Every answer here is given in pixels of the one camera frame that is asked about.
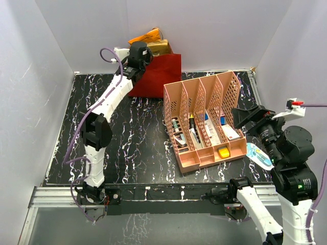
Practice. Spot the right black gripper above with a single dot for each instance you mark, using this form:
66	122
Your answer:
240	116

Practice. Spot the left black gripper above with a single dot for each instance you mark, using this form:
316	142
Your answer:
147	61

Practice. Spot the gold snack bag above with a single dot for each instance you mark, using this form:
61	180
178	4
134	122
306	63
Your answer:
161	47

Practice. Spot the orange kettle chips bag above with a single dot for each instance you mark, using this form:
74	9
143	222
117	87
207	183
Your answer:
151	36

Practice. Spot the red paper bag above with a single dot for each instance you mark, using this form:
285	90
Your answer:
162	70

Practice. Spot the pink plastic desk organizer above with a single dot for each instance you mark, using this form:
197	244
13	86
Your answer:
210	97

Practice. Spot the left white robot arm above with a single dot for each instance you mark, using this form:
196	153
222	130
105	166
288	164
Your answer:
95	131

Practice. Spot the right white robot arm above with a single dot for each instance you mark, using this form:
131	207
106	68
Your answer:
295	184

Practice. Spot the white red paper box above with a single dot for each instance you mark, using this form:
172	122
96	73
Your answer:
230	133

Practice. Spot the white label packets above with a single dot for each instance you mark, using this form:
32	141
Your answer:
212	133

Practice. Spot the blister pack with blue card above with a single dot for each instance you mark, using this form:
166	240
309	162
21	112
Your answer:
259	157

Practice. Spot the black yellow marker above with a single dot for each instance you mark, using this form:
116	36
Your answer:
191	122

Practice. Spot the white box cutter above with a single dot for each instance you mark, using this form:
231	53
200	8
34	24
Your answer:
196	141

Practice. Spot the grey stapler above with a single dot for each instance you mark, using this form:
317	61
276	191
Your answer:
180	140

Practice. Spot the white glue stick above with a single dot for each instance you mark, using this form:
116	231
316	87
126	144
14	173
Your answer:
175	126

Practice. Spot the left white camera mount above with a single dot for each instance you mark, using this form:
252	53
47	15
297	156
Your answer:
122	53

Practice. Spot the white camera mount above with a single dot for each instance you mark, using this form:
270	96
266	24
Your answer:
122	53
294	110

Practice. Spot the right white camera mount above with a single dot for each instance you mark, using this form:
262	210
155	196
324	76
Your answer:
294	110

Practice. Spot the aluminium front rail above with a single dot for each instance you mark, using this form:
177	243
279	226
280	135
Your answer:
122	199

